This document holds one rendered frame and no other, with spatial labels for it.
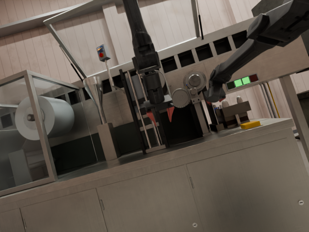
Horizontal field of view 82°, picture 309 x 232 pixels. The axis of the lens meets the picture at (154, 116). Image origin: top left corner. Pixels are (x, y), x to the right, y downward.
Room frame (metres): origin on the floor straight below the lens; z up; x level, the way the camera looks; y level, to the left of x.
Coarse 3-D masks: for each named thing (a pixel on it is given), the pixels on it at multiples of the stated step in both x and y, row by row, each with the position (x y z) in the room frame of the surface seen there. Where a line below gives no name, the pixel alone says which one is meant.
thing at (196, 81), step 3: (192, 75) 1.12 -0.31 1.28; (195, 75) 1.11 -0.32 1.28; (198, 75) 1.11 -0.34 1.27; (189, 78) 1.12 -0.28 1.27; (192, 78) 1.12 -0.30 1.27; (195, 78) 1.12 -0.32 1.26; (198, 78) 1.11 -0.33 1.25; (189, 81) 1.12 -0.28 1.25; (192, 81) 1.12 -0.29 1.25; (195, 81) 1.12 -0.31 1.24; (198, 81) 1.11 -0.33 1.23; (192, 84) 1.12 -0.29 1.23; (195, 84) 1.11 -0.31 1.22; (198, 84) 1.11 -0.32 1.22
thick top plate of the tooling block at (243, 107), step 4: (236, 104) 1.08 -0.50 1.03; (240, 104) 1.07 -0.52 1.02; (244, 104) 1.07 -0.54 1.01; (248, 104) 1.07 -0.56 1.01; (224, 108) 1.09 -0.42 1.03; (228, 108) 1.08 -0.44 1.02; (232, 108) 1.08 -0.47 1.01; (236, 108) 1.08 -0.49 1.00; (240, 108) 1.07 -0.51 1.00; (244, 108) 1.07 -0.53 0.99; (248, 108) 1.07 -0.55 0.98; (224, 112) 1.09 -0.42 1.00; (228, 112) 1.08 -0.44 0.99; (232, 112) 1.08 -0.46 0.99; (236, 112) 1.08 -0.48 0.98; (240, 112) 1.07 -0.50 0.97; (220, 116) 1.20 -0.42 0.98; (224, 116) 1.09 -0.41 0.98; (228, 116) 1.09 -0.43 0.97
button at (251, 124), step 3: (243, 123) 0.92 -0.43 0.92; (246, 123) 0.88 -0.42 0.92; (249, 123) 0.86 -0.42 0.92; (252, 123) 0.85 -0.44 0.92; (255, 123) 0.85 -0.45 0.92; (258, 123) 0.85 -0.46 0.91; (240, 126) 0.92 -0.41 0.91; (243, 126) 0.88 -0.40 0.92; (246, 126) 0.86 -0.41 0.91; (249, 126) 0.85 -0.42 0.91; (252, 126) 0.85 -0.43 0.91; (255, 126) 0.85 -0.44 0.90
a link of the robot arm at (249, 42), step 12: (252, 24) 0.48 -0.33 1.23; (264, 24) 0.44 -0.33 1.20; (252, 36) 0.49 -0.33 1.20; (240, 48) 0.60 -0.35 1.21; (252, 48) 0.53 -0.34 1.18; (264, 48) 0.51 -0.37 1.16; (228, 60) 0.70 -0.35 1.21; (240, 60) 0.61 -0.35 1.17; (216, 72) 0.80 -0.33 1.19; (228, 72) 0.73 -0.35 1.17
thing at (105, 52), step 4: (96, 48) 1.24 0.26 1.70; (100, 48) 1.23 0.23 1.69; (104, 48) 1.22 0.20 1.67; (100, 52) 1.23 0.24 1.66; (104, 52) 1.22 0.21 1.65; (108, 52) 1.25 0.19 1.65; (100, 56) 1.22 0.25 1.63; (104, 56) 1.22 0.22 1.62; (108, 56) 1.23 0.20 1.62; (100, 60) 1.24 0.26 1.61
